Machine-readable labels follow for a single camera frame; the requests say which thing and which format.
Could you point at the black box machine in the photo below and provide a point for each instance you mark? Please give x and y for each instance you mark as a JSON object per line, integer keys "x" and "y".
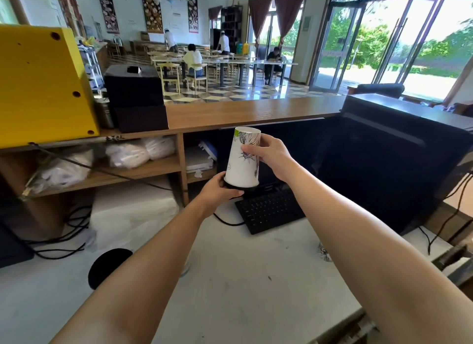
{"x": 135, "y": 96}

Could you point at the yellow machine housing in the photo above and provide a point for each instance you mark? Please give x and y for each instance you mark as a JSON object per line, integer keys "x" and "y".
{"x": 40, "y": 88}

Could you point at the dark floral wall poster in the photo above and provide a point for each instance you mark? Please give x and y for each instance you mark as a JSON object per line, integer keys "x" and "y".
{"x": 152, "y": 12}
{"x": 108, "y": 11}
{"x": 193, "y": 13}

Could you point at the clear plastic bag of lids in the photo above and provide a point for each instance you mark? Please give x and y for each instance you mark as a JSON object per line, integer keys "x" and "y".
{"x": 61, "y": 172}

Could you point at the stack of white boxes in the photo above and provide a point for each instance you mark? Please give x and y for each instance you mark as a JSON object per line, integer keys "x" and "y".
{"x": 199, "y": 159}

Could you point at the person's right hand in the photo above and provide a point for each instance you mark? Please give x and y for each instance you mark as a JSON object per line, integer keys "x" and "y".
{"x": 275, "y": 159}

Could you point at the black cup lid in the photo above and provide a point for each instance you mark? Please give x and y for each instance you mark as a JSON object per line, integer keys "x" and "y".
{"x": 242, "y": 187}

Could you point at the long dining table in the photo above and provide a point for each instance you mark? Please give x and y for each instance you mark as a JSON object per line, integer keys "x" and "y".
{"x": 218, "y": 61}

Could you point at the wooden counter shelf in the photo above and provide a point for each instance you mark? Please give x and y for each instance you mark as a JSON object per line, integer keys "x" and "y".
{"x": 229, "y": 112}

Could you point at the black keyboard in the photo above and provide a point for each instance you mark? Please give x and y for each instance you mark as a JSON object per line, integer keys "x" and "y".
{"x": 271, "y": 210}

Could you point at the white printed paper cup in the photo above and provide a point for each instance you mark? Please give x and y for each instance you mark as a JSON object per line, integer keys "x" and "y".
{"x": 240, "y": 162}

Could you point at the wooden chair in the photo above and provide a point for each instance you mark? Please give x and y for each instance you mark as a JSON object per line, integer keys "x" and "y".
{"x": 169, "y": 77}

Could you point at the glass door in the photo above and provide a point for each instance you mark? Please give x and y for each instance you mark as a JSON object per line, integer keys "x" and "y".
{"x": 334, "y": 46}

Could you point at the black computer monitor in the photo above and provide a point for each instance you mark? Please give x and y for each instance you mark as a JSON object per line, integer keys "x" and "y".
{"x": 369, "y": 162}

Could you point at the person's right forearm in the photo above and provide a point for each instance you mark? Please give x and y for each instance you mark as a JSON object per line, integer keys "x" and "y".
{"x": 369, "y": 258}

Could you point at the dark bookshelf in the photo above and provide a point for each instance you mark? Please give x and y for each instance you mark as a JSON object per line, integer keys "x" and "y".
{"x": 231, "y": 27}

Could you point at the black armchair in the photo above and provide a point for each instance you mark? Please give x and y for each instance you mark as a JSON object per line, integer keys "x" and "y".
{"x": 378, "y": 90}

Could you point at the person's left forearm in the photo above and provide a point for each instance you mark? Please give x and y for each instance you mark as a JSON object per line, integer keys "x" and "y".
{"x": 140, "y": 277}

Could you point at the person's right thumb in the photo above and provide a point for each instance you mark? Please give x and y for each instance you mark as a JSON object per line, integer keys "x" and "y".
{"x": 252, "y": 150}

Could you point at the metal cup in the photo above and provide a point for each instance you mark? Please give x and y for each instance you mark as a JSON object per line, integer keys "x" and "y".
{"x": 105, "y": 114}

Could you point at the white metal rack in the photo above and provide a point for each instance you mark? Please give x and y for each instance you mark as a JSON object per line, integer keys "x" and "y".
{"x": 89, "y": 68}

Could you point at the white paper sheet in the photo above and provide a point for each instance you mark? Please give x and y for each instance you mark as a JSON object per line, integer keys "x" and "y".
{"x": 133, "y": 214}

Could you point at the person's left hand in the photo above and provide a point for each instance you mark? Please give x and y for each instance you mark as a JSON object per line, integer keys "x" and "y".
{"x": 210, "y": 199}

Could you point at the person's left thumb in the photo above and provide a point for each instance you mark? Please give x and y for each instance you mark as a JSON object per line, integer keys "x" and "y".
{"x": 232, "y": 193}

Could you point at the white plastic bag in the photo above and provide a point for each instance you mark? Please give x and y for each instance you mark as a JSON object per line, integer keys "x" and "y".
{"x": 127, "y": 154}
{"x": 160, "y": 147}

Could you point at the black round pad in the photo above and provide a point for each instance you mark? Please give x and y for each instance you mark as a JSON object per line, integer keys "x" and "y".
{"x": 109, "y": 266}

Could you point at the dark red curtain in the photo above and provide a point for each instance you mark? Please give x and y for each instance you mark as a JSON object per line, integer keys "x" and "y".
{"x": 275, "y": 11}

